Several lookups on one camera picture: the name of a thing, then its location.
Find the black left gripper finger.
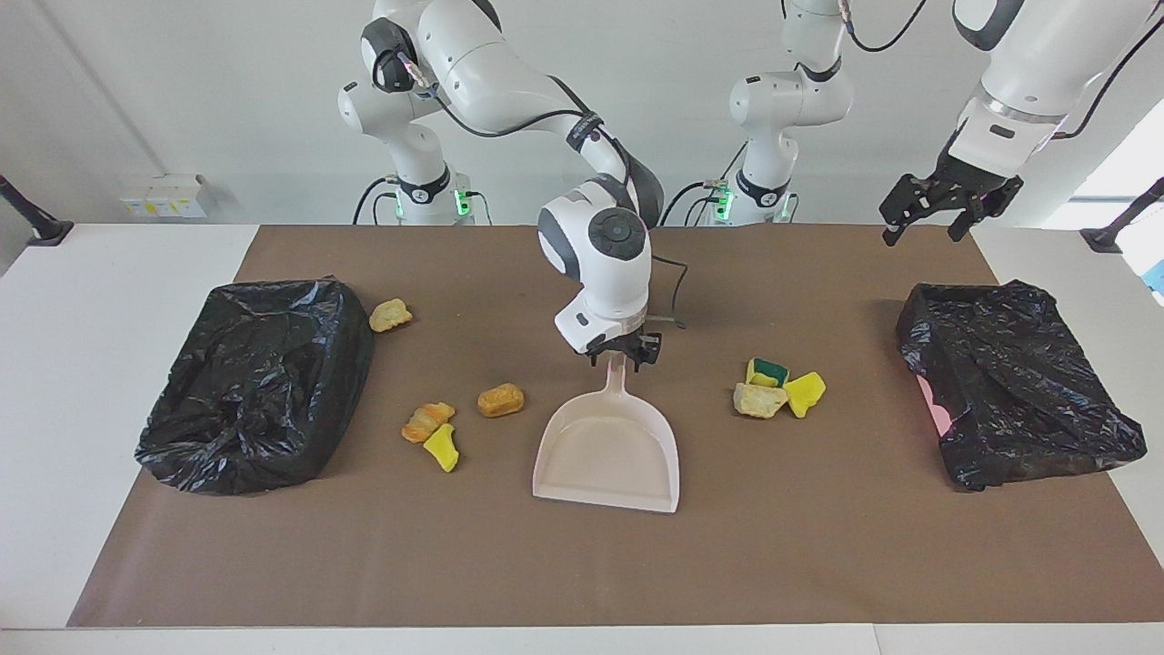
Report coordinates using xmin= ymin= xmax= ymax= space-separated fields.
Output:
xmin=878 ymin=173 xmax=942 ymax=247
xmin=948 ymin=191 xmax=994 ymax=243

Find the beige plastic dustpan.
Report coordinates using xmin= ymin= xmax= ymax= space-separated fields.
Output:
xmin=532 ymin=353 xmax=681 ymax=515

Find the brown oval sponge piece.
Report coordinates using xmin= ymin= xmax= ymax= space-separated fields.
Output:
xmin=477 ymin=383 xmax=527 ymax=419

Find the beige sponge chunk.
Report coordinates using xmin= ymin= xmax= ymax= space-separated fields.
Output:
xmin=733 ymin=382 xmax=789 ymax=420

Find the yellow sponge piece green backing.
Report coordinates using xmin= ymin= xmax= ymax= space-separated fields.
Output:
xmin=784 ymin=371 xmax=828 ymax=419

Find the yellow sponge wedge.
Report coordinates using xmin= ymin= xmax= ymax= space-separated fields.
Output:
xmin=423 ymin=423 xmax=462 ymax=474

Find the orange striped sponge piece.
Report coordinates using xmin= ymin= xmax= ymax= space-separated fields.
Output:
xmin=401 ymin=401 xmax=457 ymax=445

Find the pale yellow sponge chunk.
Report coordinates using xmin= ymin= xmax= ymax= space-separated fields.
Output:
xmin=368 ymin=298 xmax=414 ymax=334

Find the black bag lined pink bin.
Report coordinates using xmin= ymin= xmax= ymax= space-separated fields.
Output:
xmin=896 ymin=279 xmax=1149 ymax=493

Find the brown paper table mat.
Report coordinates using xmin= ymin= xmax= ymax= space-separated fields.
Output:
xmin=68 ymin=225 xmax=1164 ymax=629

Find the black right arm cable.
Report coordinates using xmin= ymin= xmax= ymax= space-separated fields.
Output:
xmin=391 ymin=50 xmax=689 ymax=330

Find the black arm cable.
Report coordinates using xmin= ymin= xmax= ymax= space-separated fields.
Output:
xmin=391 ymin=50 xmax=689 ymax=330
xmin=841 ymin=0 xmax=1164 ymax=139

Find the black camera stand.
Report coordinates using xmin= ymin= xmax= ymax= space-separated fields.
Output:
xmin=0 ymin=173 xmax=75 ymax=248
xmin=1080 ymin=176 xmax=1164 ymax=255

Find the black left base cable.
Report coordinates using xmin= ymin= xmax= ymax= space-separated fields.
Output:
xmin=659 ymin=179 xmax=728 ymax=227

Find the black base cable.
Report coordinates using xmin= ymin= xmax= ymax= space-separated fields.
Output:
xmin=659 ymin=179 xmax=728 ymax=227
xmin=353 ymin=176 xmax=401 ymax=226

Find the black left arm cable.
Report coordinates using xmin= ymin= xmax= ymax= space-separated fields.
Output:
xmin=841 ymin=0 xmax=1164 ymax=139

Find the black right base cable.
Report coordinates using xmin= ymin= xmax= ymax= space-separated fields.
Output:
xmin=353 ymin=176 xmax=401 ymax=226

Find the white wall socket box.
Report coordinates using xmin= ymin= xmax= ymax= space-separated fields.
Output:
xmin=120 ymin=173 xmax=210 ymax=219

